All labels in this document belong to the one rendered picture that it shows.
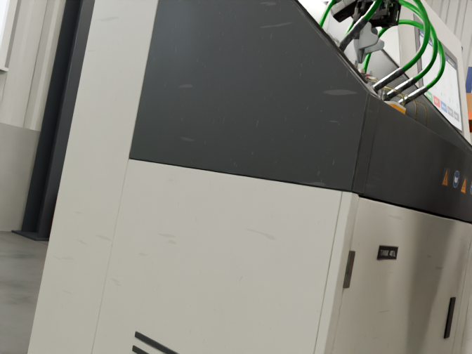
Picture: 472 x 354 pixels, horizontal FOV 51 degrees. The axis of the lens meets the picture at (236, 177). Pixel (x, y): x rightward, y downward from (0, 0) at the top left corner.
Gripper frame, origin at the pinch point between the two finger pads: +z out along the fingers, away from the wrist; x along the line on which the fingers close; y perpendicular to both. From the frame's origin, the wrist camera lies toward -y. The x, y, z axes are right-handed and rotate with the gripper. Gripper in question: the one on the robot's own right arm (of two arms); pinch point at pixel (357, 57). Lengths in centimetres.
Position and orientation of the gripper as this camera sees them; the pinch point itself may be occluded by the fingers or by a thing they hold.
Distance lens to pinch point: 125.6
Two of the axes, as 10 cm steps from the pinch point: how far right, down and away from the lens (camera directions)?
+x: 6.4, 1.4, 7.5
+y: 7.5, 1.1, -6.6
